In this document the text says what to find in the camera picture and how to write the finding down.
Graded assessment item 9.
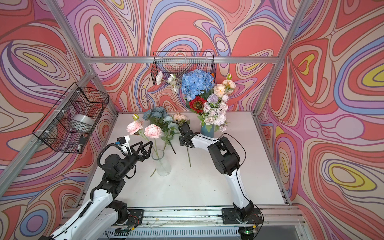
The clear glass cup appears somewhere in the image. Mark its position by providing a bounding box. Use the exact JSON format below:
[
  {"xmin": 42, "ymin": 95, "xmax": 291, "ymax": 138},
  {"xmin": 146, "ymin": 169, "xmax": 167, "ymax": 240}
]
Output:
[{"xmin": 152, "ymin": 149, "xmax": 172, "ymax": 177}]

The pink peony flower stem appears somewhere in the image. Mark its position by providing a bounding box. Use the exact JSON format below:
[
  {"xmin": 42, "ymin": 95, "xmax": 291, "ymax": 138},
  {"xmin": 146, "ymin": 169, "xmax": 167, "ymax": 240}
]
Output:
[{"xmin": 126, "ymin": 113, "xmax": 169, "ymax": 178}]

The red gerbera flower stem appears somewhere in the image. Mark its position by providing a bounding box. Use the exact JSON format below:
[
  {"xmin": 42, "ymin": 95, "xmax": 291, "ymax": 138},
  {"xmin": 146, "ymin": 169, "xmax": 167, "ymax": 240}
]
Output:
[{"xmin": 187, "ymin": 96, "xmax": 207, "ymax": 114}]

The pink small flower bunch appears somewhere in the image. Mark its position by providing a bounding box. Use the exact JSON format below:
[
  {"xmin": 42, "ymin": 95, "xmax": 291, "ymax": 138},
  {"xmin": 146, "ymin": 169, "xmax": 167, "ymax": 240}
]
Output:
[{"xmin": 199, "ymin": 103, "xmax": 229, "ymax": 132}]

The purple and pink mixed bouquet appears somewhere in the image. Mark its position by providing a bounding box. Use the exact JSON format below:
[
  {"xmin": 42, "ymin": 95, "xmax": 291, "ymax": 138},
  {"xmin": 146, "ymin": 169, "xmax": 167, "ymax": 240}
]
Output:
[{"xmin": 207, "ymin": 94, "xmax": 220, "ymax": 105}]

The bright blue hydrangea stem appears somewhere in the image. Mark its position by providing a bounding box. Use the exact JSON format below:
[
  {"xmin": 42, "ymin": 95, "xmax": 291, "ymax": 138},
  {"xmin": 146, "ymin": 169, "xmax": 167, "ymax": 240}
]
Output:
[{"xmin": 181, "ymin": 69, "xmax": 215, "ymax": 101}]

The white poppy flower stem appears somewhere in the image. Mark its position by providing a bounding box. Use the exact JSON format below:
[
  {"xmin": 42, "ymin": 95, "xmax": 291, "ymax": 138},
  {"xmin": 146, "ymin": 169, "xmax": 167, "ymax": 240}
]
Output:
[{"xmin": 155, "ymin": 72, "xmax": 182, "ymax": 93}]

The cream rose spray stem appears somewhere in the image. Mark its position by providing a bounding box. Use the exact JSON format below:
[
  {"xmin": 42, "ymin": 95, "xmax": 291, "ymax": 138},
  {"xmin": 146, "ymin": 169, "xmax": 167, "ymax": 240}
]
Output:
[{"xmin": 213, "ymin": 74, "xmax": 236, "ymax": 98}]

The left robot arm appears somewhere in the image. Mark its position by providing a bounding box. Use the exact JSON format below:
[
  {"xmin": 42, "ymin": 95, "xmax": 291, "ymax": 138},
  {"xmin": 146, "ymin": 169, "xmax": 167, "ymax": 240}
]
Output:
[{"xmin": 39, "ymin": 141, "xmax": 153, "ymax": 240}]

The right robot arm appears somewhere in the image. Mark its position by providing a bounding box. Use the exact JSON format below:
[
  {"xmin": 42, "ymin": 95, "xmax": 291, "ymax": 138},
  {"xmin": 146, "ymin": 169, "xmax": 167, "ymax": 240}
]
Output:
[{"xmin": 179, "ymin": 123, "xmax": 255, "ymax": 223}]

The teal ceramic vase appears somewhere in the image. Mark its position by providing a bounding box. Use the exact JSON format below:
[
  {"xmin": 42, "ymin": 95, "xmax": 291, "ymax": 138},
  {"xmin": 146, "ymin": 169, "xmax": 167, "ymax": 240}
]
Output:
[{"xmin": 201, "ymin": 125, "xmax": 215, "ymax": 138}]

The peach rose spray stem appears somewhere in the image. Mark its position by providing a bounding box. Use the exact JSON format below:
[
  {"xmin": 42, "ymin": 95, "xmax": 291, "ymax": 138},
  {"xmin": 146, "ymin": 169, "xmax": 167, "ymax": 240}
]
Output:
[{"xmin": 172, "ymin": 113, "xmax": 192, "ymax": 168}]

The dusty blue hydrangea stem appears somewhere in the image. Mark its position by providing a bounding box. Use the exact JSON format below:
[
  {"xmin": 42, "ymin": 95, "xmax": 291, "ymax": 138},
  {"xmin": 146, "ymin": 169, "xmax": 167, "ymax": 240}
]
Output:
[{"xmin": 143, "ymin": 107, "xmax": 178, "ymax": 153}]

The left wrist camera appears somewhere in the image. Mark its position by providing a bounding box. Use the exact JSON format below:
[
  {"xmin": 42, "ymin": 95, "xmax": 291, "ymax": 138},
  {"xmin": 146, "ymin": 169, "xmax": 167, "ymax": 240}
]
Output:
[{"xmin": 116, "ymin": 135, "xmax": 132, "ymax": 156}]

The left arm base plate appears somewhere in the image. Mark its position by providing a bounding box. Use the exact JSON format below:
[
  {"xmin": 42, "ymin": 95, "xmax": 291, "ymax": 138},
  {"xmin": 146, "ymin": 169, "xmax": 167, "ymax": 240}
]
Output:
[{"xmin": 116, "ymin": 209, "xmax": 144, "ymax": 227}]

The black wire basket left wall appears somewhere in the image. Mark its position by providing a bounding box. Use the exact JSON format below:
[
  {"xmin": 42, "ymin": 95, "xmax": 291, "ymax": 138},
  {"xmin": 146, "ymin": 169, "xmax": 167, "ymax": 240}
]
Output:
[{"xmin": 33, "ymin": 83, "xmax": 110, "ymax": 154}]

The black wire basket wall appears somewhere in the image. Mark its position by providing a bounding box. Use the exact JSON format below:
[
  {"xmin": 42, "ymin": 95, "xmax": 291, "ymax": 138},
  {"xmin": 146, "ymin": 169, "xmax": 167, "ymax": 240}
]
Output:
[
  {"xmin": 151, "ymin": 50, "xmax": 217, "ymax": 86},
  {"xmin": 33, "ymin": 83, "xmax": 110, "ymax": 154}
]

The black wire basket back wall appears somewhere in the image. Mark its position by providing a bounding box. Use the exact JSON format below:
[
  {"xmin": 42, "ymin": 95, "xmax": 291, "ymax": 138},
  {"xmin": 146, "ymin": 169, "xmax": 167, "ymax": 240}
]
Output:
[{"xmin": 151, "ymin": 50, "xmax": 217, "ymax": 86}]

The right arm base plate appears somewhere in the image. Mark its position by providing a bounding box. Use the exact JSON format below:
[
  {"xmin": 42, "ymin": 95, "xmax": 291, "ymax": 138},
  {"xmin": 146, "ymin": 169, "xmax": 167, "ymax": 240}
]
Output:
[{"xmin": 218, "ymin": 208, "xmax": 264, "ymax": 226}]

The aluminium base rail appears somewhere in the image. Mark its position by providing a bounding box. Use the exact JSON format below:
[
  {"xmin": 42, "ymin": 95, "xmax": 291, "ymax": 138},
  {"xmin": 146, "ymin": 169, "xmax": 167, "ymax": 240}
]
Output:
[{"xmin": 97, "ymin": 205, "xmax": 314, "ymax": 240}]

